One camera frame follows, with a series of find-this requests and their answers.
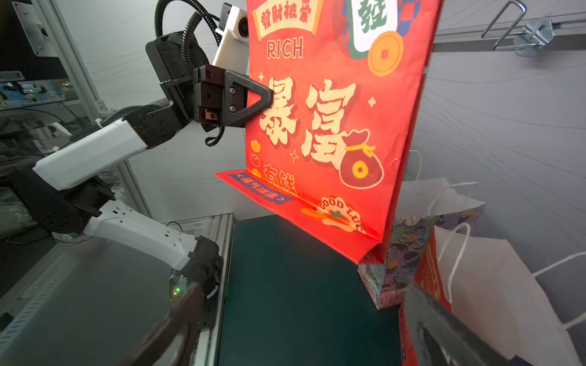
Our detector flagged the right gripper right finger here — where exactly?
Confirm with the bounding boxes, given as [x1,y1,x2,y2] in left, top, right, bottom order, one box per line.
[404,283,511,365]

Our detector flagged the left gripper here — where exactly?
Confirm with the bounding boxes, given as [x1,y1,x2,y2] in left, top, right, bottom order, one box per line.
[193,64,274,132]

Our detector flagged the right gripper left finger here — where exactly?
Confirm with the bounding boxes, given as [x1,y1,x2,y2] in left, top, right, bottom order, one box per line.
[121,283,206,365]

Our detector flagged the red paper bag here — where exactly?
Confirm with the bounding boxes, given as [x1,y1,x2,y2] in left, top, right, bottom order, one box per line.
[399,224,580,365]
[219,1,443,264]

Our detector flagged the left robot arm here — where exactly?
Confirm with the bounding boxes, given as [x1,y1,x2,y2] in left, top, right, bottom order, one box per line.
[1,1,274,299]

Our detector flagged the floral paper bag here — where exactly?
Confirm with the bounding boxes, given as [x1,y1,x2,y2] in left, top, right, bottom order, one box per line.
[358,178,485,310]

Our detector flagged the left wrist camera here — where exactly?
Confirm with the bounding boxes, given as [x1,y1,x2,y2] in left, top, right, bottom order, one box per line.
[212,3,250,75]

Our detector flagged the horizontal aluminium rail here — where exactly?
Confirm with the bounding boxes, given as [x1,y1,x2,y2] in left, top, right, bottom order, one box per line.
[432,11,586,52]

